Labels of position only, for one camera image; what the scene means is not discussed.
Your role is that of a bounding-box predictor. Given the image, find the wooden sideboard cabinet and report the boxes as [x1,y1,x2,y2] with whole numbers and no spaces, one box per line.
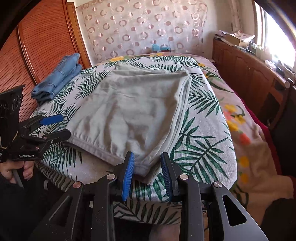
[212,38,293,130]

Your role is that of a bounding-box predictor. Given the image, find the folded blue jeans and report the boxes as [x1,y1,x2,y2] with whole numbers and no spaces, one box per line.
[31,53,82,105]

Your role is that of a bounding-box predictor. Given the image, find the box with blue item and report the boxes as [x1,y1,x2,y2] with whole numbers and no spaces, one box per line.
[152,44,171,53]

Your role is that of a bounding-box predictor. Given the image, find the person's left hand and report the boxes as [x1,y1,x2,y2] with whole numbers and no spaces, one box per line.
[1,160,35,184]

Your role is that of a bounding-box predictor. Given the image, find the window with wooden frame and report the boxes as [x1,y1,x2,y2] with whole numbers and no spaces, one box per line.
[254,1,295,70]

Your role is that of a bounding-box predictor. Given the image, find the floral blanket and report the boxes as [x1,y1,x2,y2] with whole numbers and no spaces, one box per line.
[98,54,294,223]

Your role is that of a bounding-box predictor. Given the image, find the cardboard box on cabinet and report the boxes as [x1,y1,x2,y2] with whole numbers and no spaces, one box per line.
[224,31,255,47]

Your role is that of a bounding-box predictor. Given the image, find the wooden louvered wardrobe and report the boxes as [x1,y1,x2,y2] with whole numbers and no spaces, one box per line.
[1,1,91,121]

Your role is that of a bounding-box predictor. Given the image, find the circle pattern sheer curtain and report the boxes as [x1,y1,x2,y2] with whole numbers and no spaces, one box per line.
[76,1,208,65]

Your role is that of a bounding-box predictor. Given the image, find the grey shorts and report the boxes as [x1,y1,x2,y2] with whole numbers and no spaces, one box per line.
[67,62,191,184]

